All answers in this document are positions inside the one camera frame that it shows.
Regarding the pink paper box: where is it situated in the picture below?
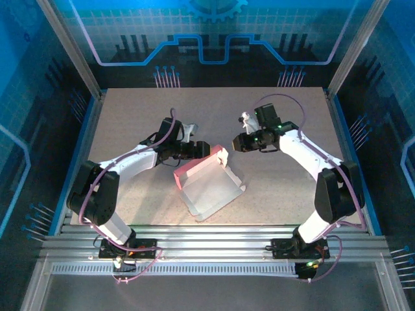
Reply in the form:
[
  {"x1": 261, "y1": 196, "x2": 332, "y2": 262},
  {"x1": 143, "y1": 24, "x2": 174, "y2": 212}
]
[{"x1": 173, "y1": 144, "x2": 246, "y2": 223}]

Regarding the small black electronics board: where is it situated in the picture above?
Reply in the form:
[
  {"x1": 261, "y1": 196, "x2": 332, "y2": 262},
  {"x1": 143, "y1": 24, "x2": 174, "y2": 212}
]
[
  {"x1": 296, "y1": 260, "x2": 324, "y2": 282},
  {"x1": 112, "y1": 255, "x2": 137, "y2": 273}
]

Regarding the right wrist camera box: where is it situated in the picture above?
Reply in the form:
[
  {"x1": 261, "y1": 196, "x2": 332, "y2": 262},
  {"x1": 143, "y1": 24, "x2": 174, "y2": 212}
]
[{"x1": 239, "y1": 111, "x2": 259, "y2": 134}]

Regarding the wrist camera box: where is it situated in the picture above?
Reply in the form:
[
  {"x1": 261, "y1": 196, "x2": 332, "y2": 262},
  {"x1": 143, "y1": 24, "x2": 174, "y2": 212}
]
[
  {"x1": 180, "y1": 122, "x2": 199, "y2": 143},
  {"x1": 239, "y1": 111, "x2": 259, "y2": 134}
]

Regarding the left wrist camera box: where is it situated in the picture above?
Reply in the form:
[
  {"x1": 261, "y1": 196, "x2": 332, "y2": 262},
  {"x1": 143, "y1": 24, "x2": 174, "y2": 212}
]
[{"x1": 180, "y1": 122, "x2": 199, "y2": 143}]

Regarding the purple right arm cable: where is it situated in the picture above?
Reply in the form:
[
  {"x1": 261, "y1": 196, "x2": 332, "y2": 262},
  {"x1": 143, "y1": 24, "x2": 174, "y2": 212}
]
[{"x1": 252, "y1": 93, "x2": 367, "y2": 283}]

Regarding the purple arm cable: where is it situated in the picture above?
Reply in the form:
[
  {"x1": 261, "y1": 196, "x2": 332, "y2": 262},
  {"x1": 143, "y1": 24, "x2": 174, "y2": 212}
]
[
  {"x1": 78, "y1": 108, "x2": 178, "y2": 286},
  {"x1": 252, "y1": 93, "x2": 367, "y2": 283}
]

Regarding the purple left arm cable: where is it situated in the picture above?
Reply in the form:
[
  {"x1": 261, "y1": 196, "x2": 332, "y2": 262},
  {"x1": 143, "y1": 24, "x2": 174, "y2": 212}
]
[{"x1": 78, "y1": 108, "x2": 178, "y2": 286}]

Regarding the blue-edged aluminium side rail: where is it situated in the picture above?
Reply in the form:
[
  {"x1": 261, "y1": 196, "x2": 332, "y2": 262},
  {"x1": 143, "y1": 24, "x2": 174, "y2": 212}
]
[
  {"x1": 326, "y1": 92, "x2": 383, "y2": 236},
  {"x1": 48, "y1": 92, "x2": 108, "y2": 236}
]

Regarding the aluminium rail frame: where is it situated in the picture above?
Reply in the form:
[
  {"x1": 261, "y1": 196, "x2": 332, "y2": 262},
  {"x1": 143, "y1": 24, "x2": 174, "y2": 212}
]
[{"x1": 38, "y1": 223, "x2": 390, "y2": 260}]

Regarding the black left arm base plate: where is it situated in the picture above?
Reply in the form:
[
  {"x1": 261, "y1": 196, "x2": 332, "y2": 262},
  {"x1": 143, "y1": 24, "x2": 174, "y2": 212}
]
[{"x1": 99, "y1": 238, "x2": 159, "y2": 259}]

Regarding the aluminium corner post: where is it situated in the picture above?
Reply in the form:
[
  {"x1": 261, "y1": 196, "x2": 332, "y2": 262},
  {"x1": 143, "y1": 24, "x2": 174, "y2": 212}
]
[
  {"x1": 35, "y1": 0, "x2": 104, "y2": 100},
  {"x1": 326, "y1": 0, "x2": 392, "y2": 100}
]

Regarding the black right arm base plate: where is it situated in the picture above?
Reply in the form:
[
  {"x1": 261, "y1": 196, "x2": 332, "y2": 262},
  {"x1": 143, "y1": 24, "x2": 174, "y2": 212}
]
[{"x1": 270, "y1": 238, "x2": 331, "y2": 260}]

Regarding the slotted grey cable duct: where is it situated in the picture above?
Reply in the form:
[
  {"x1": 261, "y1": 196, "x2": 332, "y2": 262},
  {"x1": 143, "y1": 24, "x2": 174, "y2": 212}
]
[{"x1": 50, "y1": 262, "x2": 301, "y2": 276}]

